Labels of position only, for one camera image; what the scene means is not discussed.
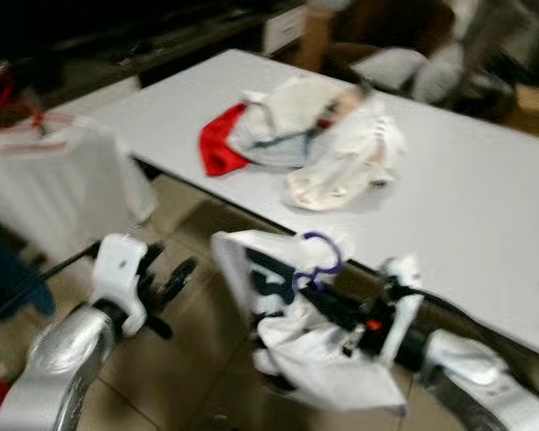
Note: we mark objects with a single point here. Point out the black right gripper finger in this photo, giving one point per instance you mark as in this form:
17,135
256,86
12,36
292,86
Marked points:
323,294
323,314

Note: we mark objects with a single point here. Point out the purple plastic hanger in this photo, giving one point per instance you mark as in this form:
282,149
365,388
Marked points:
340,256

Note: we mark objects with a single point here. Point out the white shirt navy red print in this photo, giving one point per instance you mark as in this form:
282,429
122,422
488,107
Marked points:
296,359

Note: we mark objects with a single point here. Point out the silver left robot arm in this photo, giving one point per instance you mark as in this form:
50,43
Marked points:
58,359

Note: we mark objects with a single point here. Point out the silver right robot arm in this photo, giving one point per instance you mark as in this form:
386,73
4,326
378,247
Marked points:
467,368

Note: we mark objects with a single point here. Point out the red plastic hanger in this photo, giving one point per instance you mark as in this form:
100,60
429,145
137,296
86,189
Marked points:
4,99

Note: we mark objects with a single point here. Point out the cream shirt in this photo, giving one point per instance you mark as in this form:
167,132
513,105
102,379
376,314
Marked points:
350,162

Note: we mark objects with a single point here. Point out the red garment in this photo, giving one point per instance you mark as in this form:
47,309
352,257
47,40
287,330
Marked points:
217,144

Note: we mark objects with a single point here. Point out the white shirt printed sleeve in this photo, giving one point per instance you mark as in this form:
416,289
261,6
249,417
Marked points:
287,103

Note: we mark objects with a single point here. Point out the grey white pillow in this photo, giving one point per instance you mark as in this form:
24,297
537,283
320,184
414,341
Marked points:
440,76

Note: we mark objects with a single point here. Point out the tall cardboard box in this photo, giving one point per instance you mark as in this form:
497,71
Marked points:
313,40

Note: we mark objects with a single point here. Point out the white panel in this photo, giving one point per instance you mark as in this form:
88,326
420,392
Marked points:
283,29

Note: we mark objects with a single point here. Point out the dark brown chair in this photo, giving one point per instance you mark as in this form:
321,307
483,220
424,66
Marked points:
395,27

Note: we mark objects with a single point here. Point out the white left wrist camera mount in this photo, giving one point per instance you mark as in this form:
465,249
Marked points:
117,269

